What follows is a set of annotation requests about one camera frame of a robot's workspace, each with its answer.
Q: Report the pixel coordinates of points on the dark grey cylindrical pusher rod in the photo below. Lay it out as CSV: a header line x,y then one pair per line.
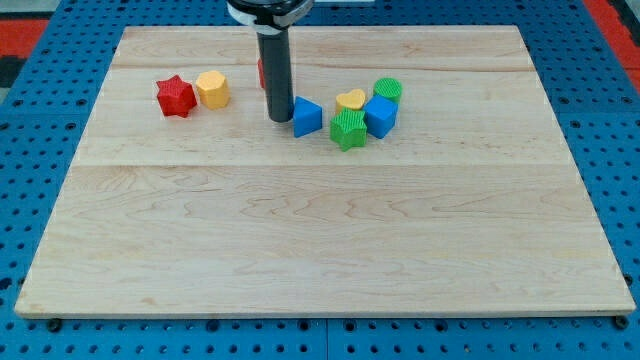
x,y
276,69

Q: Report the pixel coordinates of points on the blue triangle block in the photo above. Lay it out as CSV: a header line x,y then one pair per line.
x,y
307,117

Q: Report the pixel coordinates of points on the red block behind rod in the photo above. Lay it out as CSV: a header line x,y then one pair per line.
x,y
261,74

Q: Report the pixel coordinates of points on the yellow hexagon block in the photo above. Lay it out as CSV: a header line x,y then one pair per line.
x,y
213,89

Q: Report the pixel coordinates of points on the yellow heart block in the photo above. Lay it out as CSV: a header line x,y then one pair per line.
x,y
352,100

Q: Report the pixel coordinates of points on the green star block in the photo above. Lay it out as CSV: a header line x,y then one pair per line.
x,y
348,129

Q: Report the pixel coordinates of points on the red star block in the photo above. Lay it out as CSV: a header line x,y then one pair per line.
x,y
175,97

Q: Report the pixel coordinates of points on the green cylinder block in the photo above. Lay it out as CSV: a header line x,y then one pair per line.
x,y
389,88

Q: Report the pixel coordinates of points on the blue cube block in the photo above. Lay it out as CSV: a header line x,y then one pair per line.
x,y
380,116

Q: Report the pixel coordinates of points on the light wooden board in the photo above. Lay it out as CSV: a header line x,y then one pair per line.
x,y
472,206

